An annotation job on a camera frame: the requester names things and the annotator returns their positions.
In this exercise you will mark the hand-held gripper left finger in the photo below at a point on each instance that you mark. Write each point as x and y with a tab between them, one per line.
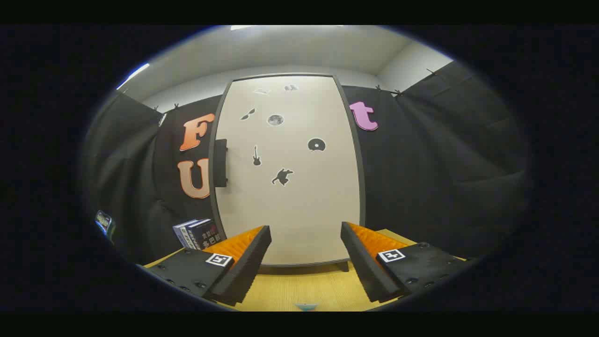
248	267

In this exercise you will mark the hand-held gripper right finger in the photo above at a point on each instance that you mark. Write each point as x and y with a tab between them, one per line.
362	262

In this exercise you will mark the beige cabinet door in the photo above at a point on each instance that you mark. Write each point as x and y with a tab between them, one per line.
290	210

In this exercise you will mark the blue and white tube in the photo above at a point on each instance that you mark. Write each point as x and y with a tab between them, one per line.
306	307

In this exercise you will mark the dark grey cabinet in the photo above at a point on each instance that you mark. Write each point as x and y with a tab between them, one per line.
344	267

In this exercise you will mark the black book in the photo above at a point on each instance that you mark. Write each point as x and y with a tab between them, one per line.
208	234

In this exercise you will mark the dark blue book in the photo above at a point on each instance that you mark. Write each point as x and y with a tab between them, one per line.
187	236

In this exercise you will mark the light blue book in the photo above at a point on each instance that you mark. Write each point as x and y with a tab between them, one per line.
178	233

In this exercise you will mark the black backdrop cloth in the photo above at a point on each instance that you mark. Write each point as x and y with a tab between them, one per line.
421	164

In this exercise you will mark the smartphone with lit screen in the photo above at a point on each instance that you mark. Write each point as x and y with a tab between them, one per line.
104	221

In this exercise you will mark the ceiling light panel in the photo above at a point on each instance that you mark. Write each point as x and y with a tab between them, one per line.
239	27
133	75

